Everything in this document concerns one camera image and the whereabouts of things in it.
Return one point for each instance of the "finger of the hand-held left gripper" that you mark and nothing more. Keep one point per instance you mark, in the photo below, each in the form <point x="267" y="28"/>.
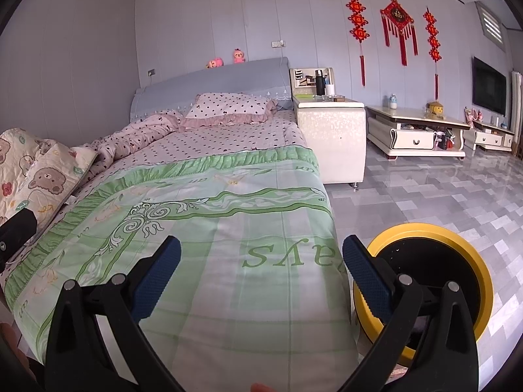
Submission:
<point x="18" y="232"/>

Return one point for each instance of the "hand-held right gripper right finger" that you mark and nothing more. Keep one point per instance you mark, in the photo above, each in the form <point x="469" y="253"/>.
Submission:
<point x="365" y="277"/>

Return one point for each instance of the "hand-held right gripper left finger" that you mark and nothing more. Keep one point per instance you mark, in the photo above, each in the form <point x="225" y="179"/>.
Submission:
<point x="159" y="281"/>

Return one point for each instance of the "yellow-rimmed waste bin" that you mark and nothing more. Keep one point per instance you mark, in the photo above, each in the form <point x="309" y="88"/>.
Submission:
<point x="425" y="257"/>

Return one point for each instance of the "person's right hand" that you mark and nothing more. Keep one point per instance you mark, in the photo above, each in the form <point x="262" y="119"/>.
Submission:
<point x="265" y="388"/>

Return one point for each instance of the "bear-printed quilt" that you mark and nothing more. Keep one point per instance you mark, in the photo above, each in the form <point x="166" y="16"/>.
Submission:
<point x="41" y="175"/>

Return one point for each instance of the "green floral bedspread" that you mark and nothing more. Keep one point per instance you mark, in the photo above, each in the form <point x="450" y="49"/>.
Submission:
<point x="245" y="212"/>

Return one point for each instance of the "white bedside cabinet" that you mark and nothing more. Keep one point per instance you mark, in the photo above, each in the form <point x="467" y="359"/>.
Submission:
<point x="331" y="143"/>

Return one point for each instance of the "white coffee table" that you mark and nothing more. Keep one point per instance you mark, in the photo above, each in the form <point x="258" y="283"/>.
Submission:
<point x="408" y="139"/>

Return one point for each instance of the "pink dotted quilt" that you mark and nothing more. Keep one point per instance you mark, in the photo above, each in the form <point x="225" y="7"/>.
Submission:
<point x="130" y="134"/>

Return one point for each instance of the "pink dotted bed sheet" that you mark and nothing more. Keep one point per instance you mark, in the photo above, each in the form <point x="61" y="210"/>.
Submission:
<point x="229" y="139"/>

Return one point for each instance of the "pale plastic bottle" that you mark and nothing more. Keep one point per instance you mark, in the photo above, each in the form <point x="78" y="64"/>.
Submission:
<point x="392" y="101"/>

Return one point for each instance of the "yellow toy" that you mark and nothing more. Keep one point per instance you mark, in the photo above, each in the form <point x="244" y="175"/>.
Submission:
<point x="435" y="109"/>

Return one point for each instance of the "white low cabinet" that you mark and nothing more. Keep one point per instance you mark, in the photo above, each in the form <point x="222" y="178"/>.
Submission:
<point x="490" y="141"/>

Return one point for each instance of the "pink dotted pillow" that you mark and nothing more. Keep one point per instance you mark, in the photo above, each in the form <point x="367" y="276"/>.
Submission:
<point x="229" y="108"/>

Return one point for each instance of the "white cup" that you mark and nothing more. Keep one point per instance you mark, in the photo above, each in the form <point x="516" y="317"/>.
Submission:
<point x="329" y="90"/>

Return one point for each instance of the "pink figurines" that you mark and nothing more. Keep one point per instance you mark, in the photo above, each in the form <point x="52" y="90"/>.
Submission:
<point x="472" y="116"/>

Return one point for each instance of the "black thermos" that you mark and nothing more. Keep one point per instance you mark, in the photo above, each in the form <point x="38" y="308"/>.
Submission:
<point x="320" y="83"/>

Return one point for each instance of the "blue-grey bed headboard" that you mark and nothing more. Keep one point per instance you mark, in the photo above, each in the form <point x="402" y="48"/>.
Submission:
<point x="212" y="77"/>

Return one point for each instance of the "pink plush toy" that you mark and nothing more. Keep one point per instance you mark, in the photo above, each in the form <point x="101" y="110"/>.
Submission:
<point x="214" y="63"/>
<point x="239" y="57"/>

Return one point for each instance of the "black television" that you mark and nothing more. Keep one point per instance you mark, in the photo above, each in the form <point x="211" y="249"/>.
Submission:
<point x="488" y="85"/>

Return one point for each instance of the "red tasselled diamond ornament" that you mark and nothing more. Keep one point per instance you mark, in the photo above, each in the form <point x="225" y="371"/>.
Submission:
<point x="397" y="14"/>

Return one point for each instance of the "louvred window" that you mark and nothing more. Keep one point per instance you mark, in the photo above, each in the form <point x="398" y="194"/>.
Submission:
<point x="490" y="26"/>

